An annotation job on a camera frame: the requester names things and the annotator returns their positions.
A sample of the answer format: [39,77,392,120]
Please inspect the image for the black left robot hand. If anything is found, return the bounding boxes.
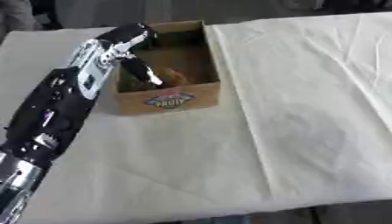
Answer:
[94,22,165,88]

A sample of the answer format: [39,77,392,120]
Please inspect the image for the tan cardboard box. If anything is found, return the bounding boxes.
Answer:
[111,19,222,116]

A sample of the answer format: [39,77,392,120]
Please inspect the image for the brown toy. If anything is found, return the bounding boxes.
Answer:
[160,67,192,86]

